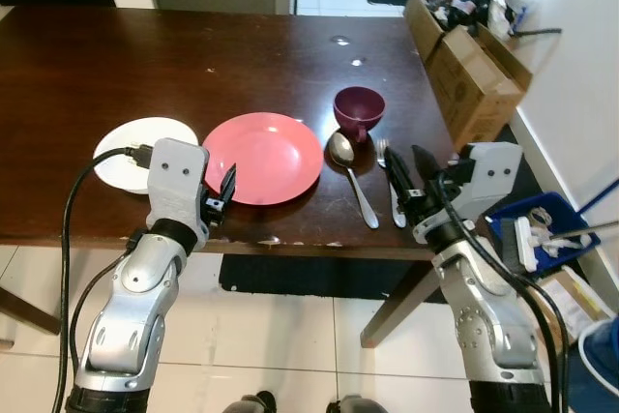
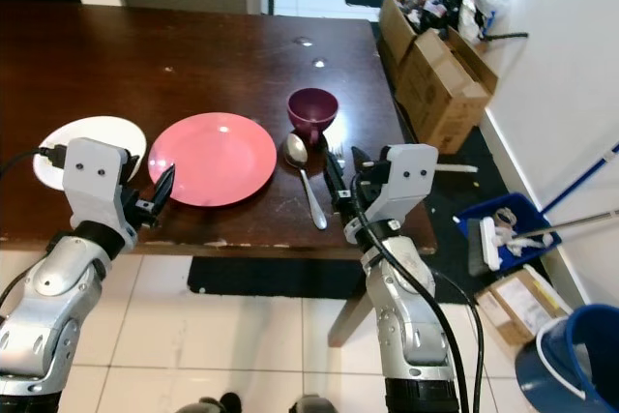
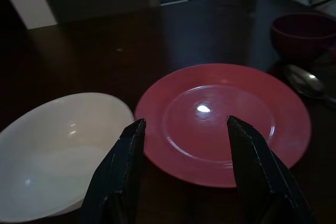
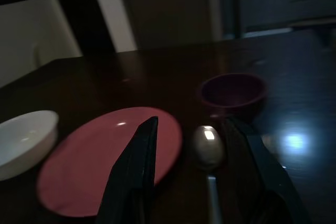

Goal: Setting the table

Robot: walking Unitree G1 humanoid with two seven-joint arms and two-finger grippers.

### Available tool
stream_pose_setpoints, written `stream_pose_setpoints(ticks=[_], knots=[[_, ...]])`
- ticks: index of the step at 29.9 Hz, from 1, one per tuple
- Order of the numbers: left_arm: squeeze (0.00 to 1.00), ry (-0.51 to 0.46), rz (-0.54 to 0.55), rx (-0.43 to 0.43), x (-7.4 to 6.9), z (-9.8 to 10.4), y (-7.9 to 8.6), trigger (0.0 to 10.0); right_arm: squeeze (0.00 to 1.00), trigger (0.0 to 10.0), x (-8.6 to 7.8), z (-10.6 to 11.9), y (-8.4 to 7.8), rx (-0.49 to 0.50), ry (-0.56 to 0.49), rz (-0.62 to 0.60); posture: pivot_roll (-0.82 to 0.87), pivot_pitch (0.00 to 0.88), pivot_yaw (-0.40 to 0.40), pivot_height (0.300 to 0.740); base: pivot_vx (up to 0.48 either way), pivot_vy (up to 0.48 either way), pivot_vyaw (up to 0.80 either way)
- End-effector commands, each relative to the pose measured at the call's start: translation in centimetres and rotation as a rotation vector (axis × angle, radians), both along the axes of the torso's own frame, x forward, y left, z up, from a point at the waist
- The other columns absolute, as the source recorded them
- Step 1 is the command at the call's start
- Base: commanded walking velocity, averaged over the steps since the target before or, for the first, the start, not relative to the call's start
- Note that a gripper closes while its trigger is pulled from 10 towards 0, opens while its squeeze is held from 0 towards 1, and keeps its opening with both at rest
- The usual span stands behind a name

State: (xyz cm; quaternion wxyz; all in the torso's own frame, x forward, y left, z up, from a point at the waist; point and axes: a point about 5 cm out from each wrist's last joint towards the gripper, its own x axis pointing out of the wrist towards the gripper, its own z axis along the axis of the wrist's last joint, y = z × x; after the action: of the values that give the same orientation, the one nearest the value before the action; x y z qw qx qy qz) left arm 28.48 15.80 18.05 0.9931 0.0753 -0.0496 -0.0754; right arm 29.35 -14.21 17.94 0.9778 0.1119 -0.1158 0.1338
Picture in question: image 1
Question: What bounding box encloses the metal spoon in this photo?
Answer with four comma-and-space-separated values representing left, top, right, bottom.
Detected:
327, 131, 381, 230

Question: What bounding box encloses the purple cup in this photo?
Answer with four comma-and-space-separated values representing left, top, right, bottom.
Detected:
333, 86, 386, 144

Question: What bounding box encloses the small cardboard box with label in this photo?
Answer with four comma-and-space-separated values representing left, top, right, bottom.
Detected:
535, 268, 606, 348

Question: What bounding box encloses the blue pole handle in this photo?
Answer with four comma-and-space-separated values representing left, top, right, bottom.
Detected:
578, 181, 619, 218

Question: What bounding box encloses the black robot foot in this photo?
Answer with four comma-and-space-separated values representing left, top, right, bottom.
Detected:
222, 391, 278, 413
324, 394, 389, 413

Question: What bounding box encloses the black floor mat under table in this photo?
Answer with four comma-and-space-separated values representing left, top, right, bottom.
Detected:
221, 254, 438, 301

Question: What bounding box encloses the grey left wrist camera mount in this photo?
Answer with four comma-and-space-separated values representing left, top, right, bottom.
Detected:
145, 138, 211, 240

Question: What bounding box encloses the black robot left foot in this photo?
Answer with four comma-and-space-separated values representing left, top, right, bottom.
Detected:
222, 391, 278, 413

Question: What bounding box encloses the black robot right foot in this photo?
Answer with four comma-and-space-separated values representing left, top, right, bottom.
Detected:
324, 394, 389, 413

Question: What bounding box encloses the blue dustpan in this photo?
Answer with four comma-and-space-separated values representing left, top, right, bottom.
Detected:
486, 192, 602, 280

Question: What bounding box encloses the black tool handle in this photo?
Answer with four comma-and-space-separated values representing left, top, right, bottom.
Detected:
513, 27, 563, 40

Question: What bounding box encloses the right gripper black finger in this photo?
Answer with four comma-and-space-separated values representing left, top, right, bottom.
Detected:
386, 147, 415, 225
414, 145, 446, 192

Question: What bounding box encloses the blue bucket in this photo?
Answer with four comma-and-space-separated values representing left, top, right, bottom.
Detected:
566, 316, 619, 413

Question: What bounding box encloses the metal rod handle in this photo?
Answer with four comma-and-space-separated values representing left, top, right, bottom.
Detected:
561, 221, 619, 241

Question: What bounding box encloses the metal fork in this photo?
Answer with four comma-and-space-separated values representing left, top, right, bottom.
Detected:
375, 138, 408, 229

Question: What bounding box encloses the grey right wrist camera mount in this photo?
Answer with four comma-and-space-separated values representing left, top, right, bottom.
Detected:
440, 142, 524, 222

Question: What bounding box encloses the dark wooden table leg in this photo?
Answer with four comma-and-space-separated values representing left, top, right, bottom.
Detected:
361, 260, 438, 349

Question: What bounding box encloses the large brown cardboard box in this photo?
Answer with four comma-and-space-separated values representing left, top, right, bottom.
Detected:
404, 0, 534, 152

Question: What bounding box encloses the white hand brush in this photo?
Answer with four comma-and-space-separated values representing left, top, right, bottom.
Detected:
513, 215, 583, 271

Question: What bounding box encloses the large pink plate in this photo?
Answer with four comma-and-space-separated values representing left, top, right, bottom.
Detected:
203, 112, 324, 207

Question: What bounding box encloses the small white plate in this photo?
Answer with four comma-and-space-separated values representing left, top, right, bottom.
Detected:
93, 117, 200, 193

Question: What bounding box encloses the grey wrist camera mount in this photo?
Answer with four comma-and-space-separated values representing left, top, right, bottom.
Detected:
440, 142, 524, 222
145, 138, 211, 240

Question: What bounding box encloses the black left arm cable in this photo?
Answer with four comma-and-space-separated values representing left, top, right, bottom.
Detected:
56, 145, 156, 413

